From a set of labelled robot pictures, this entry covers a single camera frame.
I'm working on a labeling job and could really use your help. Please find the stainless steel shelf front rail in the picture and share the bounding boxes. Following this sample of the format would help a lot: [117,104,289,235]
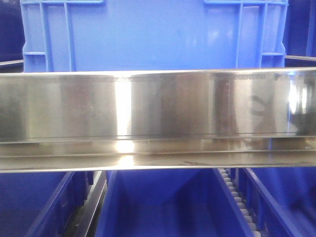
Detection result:
[0,67,316,173]

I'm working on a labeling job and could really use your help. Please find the lower middle dark blue bin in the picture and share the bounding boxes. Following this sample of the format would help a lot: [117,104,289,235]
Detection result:
[95,169,253,237]

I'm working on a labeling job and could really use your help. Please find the large light blue bin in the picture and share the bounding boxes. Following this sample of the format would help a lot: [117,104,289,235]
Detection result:
[20,0,288,72]

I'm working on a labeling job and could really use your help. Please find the lower left dark blue bin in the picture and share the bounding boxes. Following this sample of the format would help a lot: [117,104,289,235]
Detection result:
[0,171,94,237]

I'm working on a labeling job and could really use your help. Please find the white roller track strip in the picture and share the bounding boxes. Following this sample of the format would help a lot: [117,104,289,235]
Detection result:
[218,168,262,237]

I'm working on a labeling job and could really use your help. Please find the metal lane divider rail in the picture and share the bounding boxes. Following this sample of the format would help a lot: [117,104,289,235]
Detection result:
[64,171,107,237]

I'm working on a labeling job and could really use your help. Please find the dark blue bin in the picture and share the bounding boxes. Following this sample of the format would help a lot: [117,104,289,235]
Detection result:
[0,171,94,237]
[95,169,253,237]
[236,167,316,237]

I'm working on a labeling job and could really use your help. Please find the lower right dark blue bin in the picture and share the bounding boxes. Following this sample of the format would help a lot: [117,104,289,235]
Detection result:
[236,167,316,237]

